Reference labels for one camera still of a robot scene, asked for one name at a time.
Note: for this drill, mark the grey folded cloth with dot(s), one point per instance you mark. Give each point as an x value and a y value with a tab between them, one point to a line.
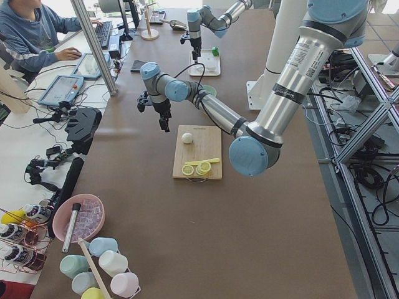
139	66

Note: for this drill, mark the wooden mug tree stand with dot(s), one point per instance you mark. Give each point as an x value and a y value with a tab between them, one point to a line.
148	33

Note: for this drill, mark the pink cup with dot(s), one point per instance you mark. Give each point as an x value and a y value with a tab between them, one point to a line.
125	284

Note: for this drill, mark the mint green bowl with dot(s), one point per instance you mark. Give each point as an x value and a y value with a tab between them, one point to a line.
210	90

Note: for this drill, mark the light blue cup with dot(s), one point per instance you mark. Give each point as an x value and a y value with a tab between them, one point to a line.
101	244

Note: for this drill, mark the aluminium frame post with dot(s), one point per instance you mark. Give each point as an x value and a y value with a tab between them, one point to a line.
94	45

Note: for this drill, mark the wooden cutting board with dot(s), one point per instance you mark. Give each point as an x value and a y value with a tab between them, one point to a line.
206	145

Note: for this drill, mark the black keyboard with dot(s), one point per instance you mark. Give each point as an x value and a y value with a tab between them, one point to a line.
103	33

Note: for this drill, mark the blue teach pendant tablet far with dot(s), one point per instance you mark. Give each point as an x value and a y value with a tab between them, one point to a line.
87	67

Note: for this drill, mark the wooden cup rack pole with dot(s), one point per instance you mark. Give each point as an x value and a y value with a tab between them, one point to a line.
103	288

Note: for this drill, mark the copper wire bottle rack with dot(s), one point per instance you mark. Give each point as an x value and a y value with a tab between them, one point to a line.
24	243

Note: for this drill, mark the black plastic device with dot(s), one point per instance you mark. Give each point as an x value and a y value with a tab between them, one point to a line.
83	122

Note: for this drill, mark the pink bowl with ice cubes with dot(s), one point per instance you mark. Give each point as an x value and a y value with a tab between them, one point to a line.
89	221

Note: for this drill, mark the yellow plastic knife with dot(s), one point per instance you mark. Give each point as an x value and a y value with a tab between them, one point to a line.
196	163

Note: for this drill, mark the blue teach pendant tablet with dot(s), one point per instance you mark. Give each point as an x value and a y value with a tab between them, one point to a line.
87	67
64	88

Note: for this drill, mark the blue teach pendant tablet near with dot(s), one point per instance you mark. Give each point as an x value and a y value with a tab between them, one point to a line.
64	88

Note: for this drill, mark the metal scoop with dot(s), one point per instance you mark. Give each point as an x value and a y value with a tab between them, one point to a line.
175	25

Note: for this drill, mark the person in blue hoodie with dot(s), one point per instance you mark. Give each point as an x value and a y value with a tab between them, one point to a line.
31	29

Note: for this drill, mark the grey blue cup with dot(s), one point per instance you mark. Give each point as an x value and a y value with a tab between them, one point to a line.
82	282

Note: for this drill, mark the mint green cup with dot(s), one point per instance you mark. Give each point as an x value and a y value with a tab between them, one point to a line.
72	265

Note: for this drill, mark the metal tube in bowl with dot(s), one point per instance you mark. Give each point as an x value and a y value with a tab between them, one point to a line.
68	236

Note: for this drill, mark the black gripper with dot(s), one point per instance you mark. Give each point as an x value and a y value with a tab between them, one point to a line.
196	43
162	108

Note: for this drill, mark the lemon slice stack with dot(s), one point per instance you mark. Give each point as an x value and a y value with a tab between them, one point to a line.
203	169

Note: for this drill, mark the yellow cup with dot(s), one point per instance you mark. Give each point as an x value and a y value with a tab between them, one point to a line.
92	293

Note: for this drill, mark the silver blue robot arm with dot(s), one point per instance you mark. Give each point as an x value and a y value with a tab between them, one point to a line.
196	18
327	26

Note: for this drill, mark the lemon slice front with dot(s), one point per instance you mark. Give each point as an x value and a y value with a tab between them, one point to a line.
187	170

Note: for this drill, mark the cream rabbit tray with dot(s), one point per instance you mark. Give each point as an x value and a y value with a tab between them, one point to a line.
206	59

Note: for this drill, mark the white cup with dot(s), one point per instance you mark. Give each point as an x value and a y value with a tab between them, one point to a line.
113	263

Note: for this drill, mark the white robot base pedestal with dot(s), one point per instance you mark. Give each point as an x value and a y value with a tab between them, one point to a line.
284	39

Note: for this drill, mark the white ceramic spoon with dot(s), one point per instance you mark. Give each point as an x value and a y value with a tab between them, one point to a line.
208	68

